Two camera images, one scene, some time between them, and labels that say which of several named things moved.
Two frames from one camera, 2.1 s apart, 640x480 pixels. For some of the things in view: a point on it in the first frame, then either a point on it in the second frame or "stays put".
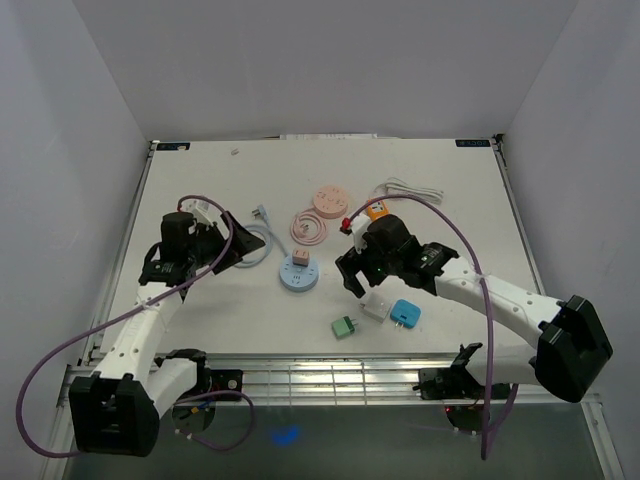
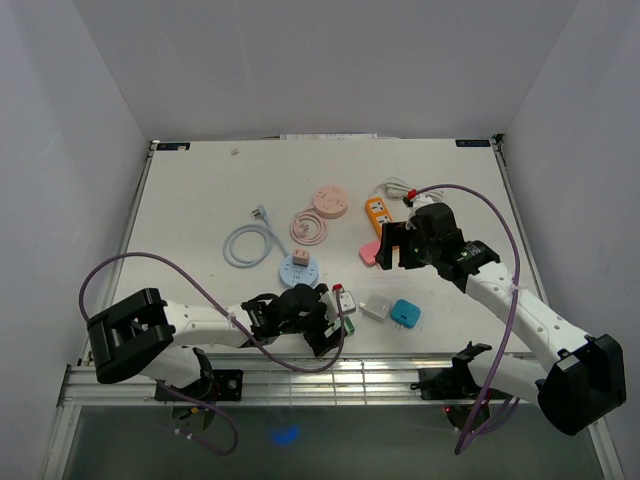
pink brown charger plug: [300, 256] stays put
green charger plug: [343, 327] stays put
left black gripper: [242, 244] -> [317, 340]
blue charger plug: [405, 314] stays put
